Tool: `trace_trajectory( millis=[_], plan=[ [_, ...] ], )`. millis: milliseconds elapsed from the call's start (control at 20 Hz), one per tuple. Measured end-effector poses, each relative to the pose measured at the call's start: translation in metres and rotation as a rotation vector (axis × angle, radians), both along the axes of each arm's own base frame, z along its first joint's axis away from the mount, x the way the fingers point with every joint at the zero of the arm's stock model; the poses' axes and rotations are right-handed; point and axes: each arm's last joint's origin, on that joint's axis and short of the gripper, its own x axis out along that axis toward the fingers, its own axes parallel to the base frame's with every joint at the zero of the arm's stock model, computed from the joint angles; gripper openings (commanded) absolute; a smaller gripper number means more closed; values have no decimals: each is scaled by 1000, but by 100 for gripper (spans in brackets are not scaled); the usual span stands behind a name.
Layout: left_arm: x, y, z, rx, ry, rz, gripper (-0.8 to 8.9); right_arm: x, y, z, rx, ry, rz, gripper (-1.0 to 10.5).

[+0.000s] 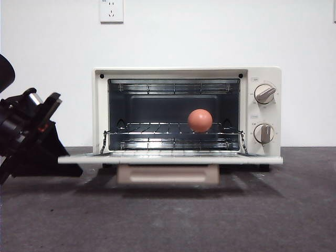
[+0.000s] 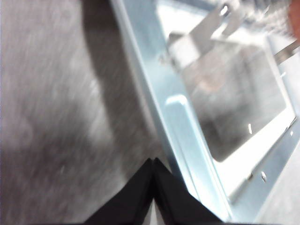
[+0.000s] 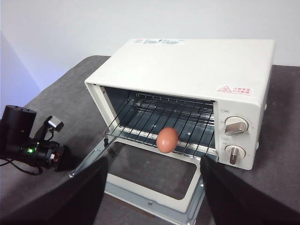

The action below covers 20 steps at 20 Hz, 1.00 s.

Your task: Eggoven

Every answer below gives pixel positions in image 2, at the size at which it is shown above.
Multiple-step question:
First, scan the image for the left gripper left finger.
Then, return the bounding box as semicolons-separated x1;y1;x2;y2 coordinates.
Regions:
84;158;155;225

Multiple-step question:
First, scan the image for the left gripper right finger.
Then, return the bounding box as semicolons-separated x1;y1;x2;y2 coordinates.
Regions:
153;157;226;225

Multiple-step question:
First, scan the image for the glass oven door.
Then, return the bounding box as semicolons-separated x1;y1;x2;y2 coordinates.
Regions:
110;0;300;222

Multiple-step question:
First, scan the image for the brown egg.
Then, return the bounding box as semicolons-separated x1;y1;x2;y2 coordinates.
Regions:
287;0;300;38

